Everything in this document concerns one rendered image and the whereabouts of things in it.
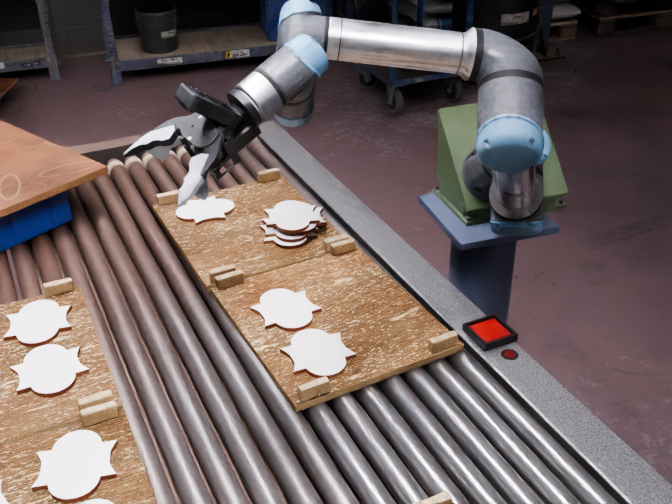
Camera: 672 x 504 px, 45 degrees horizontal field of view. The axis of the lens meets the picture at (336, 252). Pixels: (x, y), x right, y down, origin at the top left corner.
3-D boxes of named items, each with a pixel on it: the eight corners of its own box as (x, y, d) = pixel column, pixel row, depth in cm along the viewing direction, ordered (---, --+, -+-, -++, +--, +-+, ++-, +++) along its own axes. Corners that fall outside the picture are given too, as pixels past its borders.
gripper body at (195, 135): (215, 184, 131) (270, 137, 133) (197, 152, 123) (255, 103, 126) (188, 160, 134) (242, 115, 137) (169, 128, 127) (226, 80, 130)
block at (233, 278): (242, 279, 171) (241, 268, 170) (245, 283, 170) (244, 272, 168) (215, 287, 169) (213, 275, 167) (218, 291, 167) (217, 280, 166)
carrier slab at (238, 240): (282, 180, 214) (281, 175, 214) (354, 251, 183) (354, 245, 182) (152, 210, 201) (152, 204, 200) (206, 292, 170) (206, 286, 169)
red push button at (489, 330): (493, 323, 160) (494, 317, 159) (511, 339, 155) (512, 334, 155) (467, 331, 158) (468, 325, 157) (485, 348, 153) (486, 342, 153)
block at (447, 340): (453, 340, 152) (454, 328, 151) (458, 345, 151) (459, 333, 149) (427, 350, 150) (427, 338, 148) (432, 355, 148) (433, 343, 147)
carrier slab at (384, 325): (356, 251, 183) (356, 245, 182) (463, 350, 152) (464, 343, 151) (210, 294, 169) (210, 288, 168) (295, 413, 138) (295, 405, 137)
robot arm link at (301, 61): (331, 78, 138) (333, 52, 130) (284, 118, 136) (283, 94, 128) (300, 48, 140) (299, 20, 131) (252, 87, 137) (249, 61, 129)
